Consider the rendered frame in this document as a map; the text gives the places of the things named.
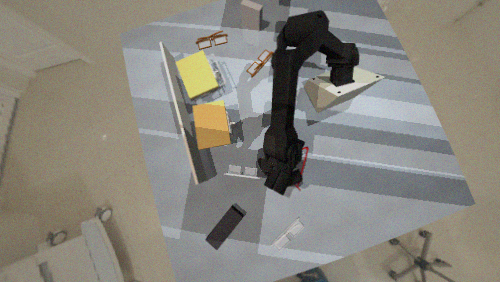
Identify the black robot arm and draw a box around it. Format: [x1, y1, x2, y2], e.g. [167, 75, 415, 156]
[258, 10, 360, 196]

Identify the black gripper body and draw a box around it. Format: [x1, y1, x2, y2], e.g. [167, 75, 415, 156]
[288, 169, 303, 187]

